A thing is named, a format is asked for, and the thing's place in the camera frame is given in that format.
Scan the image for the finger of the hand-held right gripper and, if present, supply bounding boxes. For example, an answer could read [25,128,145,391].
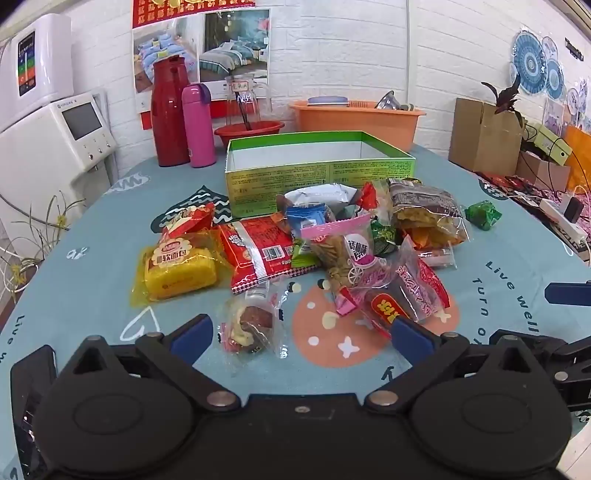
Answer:
[530,337,591,412]
[544,281,591,306]

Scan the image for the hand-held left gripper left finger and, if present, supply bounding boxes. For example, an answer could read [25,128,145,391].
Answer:
[69,314,242,412]

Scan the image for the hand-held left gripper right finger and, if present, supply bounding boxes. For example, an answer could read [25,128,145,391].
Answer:
[365,316,533,413]

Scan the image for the red yellow label packet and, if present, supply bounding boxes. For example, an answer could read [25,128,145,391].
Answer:
[359,237,452,343]

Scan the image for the clear date candy packet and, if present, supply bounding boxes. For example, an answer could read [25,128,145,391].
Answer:
[216,288,290,361]

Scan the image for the yellow bread packet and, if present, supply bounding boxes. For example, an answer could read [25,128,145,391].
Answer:
[131,230,232,308]

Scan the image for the small pink candy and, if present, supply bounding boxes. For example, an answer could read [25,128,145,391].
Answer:
[332,285,359,317]

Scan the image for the dark green candy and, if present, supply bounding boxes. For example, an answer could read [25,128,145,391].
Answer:
[369,219,403,257]

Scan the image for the large red snack packet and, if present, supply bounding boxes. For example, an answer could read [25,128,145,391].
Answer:
[216,217,320,296]

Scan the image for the pink noodle snack packet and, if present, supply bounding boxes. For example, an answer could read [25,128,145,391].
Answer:
[300,213,389,297]

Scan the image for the small red white packet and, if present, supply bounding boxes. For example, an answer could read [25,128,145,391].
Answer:
[159,202,217,239]

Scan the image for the bright green candy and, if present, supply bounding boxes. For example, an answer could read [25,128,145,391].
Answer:
[464,200,503,231]

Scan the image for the brown chip packet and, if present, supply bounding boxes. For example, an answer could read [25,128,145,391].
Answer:
[387,178,472,251]

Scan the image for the light green small packet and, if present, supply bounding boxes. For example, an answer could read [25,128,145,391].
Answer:
[290,239,320,269]

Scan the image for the red candy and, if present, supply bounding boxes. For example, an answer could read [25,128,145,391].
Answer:
[353,181,380,218]

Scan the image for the blue cookie packet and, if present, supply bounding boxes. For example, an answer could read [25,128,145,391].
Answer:
[285,205,336,241]

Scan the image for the white grey snack packet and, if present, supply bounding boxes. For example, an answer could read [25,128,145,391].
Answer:
[276,183,357,218]

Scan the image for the green cardboard box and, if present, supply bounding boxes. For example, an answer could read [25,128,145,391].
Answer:
[225,131,417,219]

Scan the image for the white power strip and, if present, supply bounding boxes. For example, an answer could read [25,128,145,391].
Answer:
[537,198,590,241]

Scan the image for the red patterned cloth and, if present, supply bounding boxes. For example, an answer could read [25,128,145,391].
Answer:
[475,172,591,219]

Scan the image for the small brown cardboard box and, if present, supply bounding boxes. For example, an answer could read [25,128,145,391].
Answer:
[516,150,573,193]

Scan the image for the orange bag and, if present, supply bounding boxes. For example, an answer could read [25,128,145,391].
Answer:
[565,126,591,195]

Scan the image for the pale green shoe box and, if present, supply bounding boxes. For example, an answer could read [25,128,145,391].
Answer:
[530,122,574,165]

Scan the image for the large brown cardboard box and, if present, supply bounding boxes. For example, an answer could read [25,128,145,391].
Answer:
[448,97,525,175]

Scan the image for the yellow flowering plant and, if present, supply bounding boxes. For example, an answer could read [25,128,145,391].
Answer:
[0,191,87,306]

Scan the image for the dark purple leaf plant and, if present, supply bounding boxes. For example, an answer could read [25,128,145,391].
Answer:
[481,75,527,128]

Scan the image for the pink thermos bottle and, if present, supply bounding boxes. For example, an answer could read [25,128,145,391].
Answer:
[181,84,218,168]

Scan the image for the red plastic bowl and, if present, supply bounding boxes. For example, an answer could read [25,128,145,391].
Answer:
[213,120,286,150]

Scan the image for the orange plastic basin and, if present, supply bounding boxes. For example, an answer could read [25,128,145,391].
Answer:
[289,99,427,152]

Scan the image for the red thermos jug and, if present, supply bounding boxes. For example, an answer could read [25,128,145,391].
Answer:
[151,55,195,168]

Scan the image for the dark stirring stick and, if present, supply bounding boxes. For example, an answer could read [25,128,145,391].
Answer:
[235,93,253,133]

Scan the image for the white appliance with screen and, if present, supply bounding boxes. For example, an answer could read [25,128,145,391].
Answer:
[0,92,119,224]

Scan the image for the steel bowl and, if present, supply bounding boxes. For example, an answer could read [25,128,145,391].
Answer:
[374,91,410,112]

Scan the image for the glass pitcher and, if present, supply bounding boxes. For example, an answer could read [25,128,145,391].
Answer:
[225,74,271,134]

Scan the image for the white water purifier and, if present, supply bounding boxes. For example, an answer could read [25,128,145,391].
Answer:
[0,14,75,133]

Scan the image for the blue patterned wall plates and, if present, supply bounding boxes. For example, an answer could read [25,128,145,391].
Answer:
[510,27,567,101]

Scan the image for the wall poster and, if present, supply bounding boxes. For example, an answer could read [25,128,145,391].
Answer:
[131,0,271,131]

